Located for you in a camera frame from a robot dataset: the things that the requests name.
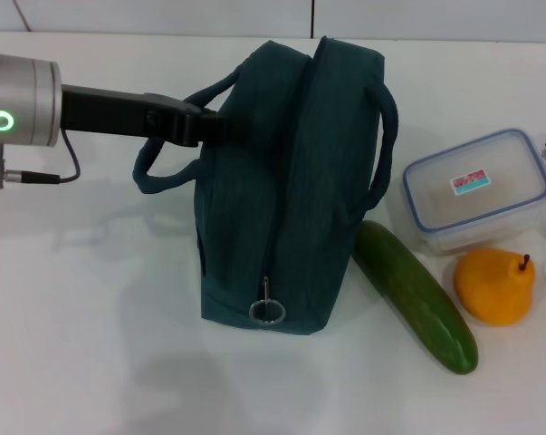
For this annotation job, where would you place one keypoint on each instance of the clear container with blue-rimmed lid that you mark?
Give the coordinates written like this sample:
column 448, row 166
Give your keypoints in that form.
column 472, row 213

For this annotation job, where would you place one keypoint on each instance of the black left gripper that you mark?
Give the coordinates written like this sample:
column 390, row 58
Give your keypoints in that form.
column 118, row 113

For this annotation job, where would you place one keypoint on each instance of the orange pear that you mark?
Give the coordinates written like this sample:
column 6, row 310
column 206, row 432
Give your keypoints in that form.
column 494, row 290

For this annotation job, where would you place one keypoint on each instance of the green cucumber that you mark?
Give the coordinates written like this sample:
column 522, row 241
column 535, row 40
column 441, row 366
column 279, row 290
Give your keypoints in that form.
column 413, row 294

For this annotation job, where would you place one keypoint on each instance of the dark teal insulated lunch bag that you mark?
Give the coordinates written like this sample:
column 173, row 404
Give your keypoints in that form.
column 263, row 181

